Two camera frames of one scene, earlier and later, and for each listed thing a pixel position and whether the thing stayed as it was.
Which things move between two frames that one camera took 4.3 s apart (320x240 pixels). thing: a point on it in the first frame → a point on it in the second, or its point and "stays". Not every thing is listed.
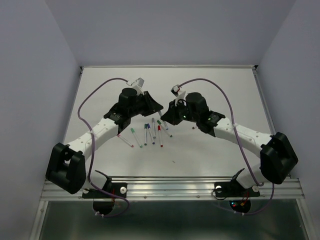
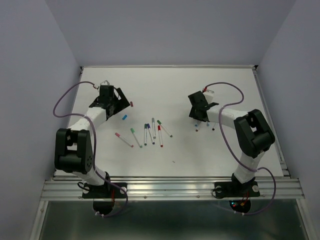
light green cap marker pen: x=133 y=132 stays
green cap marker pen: x=159 y=122 stays
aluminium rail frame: x=179 y=189 stays
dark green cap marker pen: x=145 y=127 stays
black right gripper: x=170 y=115 → x=192 y=113
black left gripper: x=151 y=105 → x=122 y=103
